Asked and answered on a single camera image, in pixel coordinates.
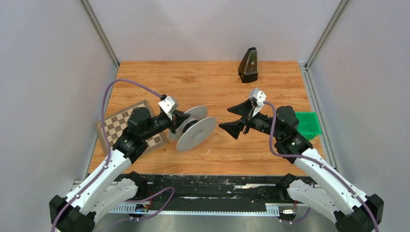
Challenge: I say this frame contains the white plastic cable spool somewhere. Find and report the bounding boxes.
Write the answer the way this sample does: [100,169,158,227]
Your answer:
[168,106,217,152]

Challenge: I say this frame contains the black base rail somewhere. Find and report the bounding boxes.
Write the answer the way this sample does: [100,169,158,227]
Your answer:
[69,174,324,215]

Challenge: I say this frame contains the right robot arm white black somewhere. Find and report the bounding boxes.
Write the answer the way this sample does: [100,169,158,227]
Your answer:
[219,99,384,232]

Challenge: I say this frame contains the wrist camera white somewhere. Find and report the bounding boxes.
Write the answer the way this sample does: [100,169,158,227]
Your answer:
[249,87,266,117]
[158,94,179,121]

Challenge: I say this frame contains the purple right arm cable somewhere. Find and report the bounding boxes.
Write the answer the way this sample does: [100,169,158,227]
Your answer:
[263,101,380,232]

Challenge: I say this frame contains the wooden chessboard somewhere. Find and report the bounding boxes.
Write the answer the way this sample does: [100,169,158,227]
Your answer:
[95,100,169,155]

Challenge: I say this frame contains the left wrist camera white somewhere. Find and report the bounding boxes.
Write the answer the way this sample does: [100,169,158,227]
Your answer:
[158,94,179,121]

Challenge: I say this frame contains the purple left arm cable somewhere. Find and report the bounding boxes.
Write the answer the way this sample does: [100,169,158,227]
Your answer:
[50,78,165,232]

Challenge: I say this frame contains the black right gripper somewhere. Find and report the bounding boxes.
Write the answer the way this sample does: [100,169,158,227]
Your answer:
[219,100,282,139]

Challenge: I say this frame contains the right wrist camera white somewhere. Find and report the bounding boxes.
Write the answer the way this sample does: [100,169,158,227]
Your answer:
[249,87,266,117]

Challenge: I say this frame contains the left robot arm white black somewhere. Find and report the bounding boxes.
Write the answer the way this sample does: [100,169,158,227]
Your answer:
[49,107,190,232]

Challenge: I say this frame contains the green plastic bin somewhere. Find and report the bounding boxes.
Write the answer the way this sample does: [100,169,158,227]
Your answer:
[295,112,322,141]

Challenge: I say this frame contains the black metronome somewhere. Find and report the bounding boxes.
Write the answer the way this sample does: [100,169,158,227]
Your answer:
[238,47,258,83]

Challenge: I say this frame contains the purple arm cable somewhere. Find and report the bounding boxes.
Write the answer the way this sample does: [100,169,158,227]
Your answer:
[263,101,380,232]
[50,78,165,232]

